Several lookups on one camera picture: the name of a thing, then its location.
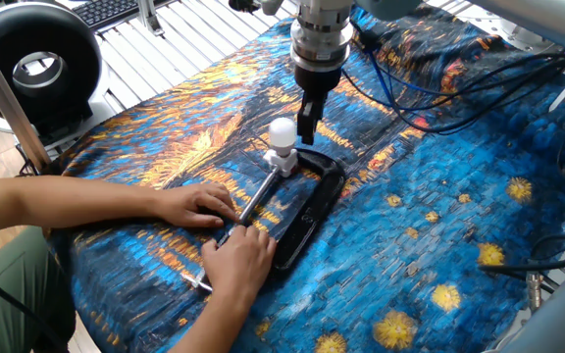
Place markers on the green trousers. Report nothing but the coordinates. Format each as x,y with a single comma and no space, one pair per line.
13,294

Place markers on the silver cylinder base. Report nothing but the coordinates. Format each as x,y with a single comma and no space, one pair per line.
523,36

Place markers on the white light bulb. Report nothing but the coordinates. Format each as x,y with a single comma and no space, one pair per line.
282,135

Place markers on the starry night painting tablecloth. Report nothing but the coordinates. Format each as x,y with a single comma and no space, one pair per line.
410,245

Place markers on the aluminium frame post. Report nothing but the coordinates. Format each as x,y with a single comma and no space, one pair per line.
8,103

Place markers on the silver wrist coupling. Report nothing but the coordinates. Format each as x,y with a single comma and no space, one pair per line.
322,39

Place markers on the black round knob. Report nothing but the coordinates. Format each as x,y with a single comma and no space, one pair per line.
243,5

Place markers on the white wrist mount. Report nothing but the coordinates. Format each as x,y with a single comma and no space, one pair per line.
270,5

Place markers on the black keyboard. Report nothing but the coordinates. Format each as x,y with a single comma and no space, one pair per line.
106,10

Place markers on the black C-clamp with silver screw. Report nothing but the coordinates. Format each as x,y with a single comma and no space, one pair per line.
312,211

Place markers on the person's left hand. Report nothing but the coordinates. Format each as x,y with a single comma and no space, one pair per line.
194,203

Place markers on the silver metal plug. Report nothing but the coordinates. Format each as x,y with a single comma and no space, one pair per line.
535,291

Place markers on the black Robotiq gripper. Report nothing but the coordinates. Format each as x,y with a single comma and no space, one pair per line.
318,81

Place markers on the white lamp socket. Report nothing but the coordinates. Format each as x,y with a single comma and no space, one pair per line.
280,162

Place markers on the person's left forearm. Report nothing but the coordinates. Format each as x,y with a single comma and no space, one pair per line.
66,203

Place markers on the person's right hand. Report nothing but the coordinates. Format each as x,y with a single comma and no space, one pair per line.
238,265

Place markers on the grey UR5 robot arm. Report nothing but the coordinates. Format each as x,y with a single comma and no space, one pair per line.
557,323

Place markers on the aluminium bracket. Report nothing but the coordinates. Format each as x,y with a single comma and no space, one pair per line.
147,17

